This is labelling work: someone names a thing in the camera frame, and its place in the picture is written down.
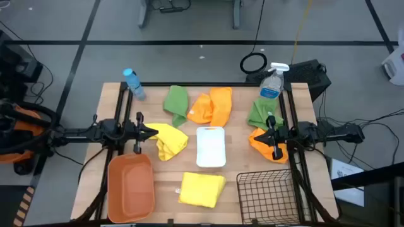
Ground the black stand beam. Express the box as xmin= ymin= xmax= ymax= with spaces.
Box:
xmin=331 ymin=162 xmax=404 ymax=227

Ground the folded yellow microfiber towel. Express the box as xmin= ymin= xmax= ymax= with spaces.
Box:
xmin=176 ymin=172 xmax=227 ymax=209

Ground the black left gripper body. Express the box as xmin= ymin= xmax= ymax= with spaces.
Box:
xmin=126 ymin=112 xmax=147 ymax=155

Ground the grey desk leg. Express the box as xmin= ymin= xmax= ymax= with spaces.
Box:
xmin=232 ymin=0 xmax=242 ymax=30
xmin=138 ymin=0 xmax=152 ymax=29

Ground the orange microfiber towel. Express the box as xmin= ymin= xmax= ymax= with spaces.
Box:
xmin=186 ymin=86 xmax=234 ymax=128
xmin=248 ymin=127 xmax=290 ymax=164

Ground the yellow microfiber towel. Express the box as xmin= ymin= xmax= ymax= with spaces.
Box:
xmin=176 ymin=172 xmax=227 ymax=209
xmin=144 ymin=122 xmax=189 ymax=162

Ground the black metal table frame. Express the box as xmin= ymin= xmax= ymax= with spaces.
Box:
xmin=74 ymin=81 xmax=340 ymax=227

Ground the black equipment box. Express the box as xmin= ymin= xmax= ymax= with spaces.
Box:
xmin=0 ymin=30 xmax=44 ymax=102

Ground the green microfiber towel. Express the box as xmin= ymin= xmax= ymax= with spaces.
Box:
xmin=247 ymin=96 xmax=285 ymax=132
xmin=162 ymin=84 xmax=190 ymax=128

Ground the white plastic object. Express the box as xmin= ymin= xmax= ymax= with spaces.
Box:
xmin=381 ymin=26 xmax=404 ymax=86

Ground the white plastic bin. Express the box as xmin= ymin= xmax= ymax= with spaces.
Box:
xmin=195 ymin=126 xmax=227 ymax=168

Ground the orange and black shop vacuum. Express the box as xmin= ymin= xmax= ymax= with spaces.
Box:
xmin=0 ymin=99 xmax=59 ymax=176

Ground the clear glass cleaner spray bottle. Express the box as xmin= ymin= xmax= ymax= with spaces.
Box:
xmin=259 ymin=62 xmax=290 ymax=100

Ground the white printed paper sheet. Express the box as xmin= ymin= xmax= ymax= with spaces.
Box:
xmin=330 ymin=157 xmax=365 ymax=207

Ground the black wire basket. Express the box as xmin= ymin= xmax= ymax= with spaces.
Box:
xmin=235 ymin=169 xmax=300 ymax=225

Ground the black power strip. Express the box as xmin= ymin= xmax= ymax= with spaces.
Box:
xmin=159 ymin=6 xmax=186 ymax=14

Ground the orange plastic basket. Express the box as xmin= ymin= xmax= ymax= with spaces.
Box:
xmin=107 ymin=153 xmax=156 ymax=224

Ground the black hard case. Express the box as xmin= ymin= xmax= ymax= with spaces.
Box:
xmin=245 ymin=59 xmax=332 ymax=102

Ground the blue plastic bottle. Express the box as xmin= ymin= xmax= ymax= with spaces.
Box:
xmin=122 ymin=67 xmax=147 ymax=102

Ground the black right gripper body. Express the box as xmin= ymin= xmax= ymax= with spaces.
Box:
xmin=266 ymin=115 xmax=290 ymax=161

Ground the black hanging cable with coil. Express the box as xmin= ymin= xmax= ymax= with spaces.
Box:
xmin=239 ymin=0 xmax=268 ymax=75

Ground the yellow hanging cable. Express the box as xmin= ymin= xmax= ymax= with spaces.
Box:
xmin=290 ymin=0 xmax=314 ymax=66

